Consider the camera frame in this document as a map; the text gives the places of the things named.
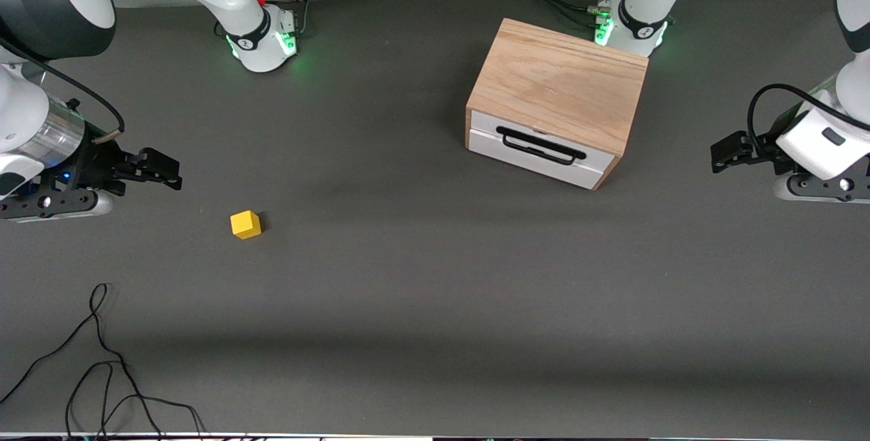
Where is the white-fronted drawer with black handle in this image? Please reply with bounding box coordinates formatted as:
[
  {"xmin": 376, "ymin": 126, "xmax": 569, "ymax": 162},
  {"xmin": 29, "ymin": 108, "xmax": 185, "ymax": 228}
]
[{"xmin": 468, "ymin": 109, "xmax": 616, "ymax": 190}]

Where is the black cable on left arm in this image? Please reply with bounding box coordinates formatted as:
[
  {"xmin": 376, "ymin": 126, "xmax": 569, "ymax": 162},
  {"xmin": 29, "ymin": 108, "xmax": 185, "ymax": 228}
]
[{"xmin": 747, "ymin": 84, "xmax": 870, "ymax": 158}]

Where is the yellow cube block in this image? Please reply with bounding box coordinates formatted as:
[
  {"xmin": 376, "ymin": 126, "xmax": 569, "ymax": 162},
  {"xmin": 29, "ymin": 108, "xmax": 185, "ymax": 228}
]
[{"xmin": 230, "ymin": 210, "xmax": 262, "ymax": 241}]

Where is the loose black cable on table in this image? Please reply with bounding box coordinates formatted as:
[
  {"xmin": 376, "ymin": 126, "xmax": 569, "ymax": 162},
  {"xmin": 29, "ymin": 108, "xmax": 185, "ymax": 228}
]
[{"xmin": 0, "ymin": 283, "xmax": 206, "ymax": 441}]

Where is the wooden drawer cabinet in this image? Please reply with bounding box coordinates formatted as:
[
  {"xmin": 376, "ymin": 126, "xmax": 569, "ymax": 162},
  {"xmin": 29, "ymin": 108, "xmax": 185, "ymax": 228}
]
[{"xmin": 465, "ymin": 18, "xmax": 650, "ymax": 191}]

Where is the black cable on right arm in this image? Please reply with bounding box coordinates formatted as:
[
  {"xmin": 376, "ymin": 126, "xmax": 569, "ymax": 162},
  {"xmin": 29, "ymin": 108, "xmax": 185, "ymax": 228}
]
[{"xmin": 0, "ymin": 35, "xmax": 126, "ymax": 145}]

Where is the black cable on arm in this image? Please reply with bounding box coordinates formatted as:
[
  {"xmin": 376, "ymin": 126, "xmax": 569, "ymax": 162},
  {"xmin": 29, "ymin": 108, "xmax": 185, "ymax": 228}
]
[
  {"xmin": 0, "ymin": 35, "xmax": 126, "ymax": 145},
  {"xmin": 747, "ymin": 84, "xmax": 870, "ymax": 158}
]

